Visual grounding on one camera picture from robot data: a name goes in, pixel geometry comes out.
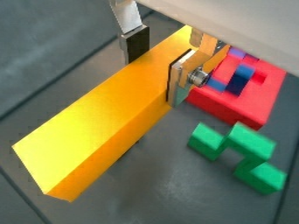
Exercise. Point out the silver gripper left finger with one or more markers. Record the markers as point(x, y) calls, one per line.
point(134, 36)

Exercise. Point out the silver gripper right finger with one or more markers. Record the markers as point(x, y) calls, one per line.
point(190, 70)

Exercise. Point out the yellow long block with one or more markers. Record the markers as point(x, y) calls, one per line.
point(74, 147)

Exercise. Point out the red base board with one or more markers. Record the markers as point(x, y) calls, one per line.
point(250, 107)

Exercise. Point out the dark blue U block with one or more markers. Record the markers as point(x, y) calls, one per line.
point(238, 81)

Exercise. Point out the purple U block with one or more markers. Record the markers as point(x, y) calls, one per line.
point(239, 53)

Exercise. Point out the green stepped block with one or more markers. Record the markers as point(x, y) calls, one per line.
point(253, 170)

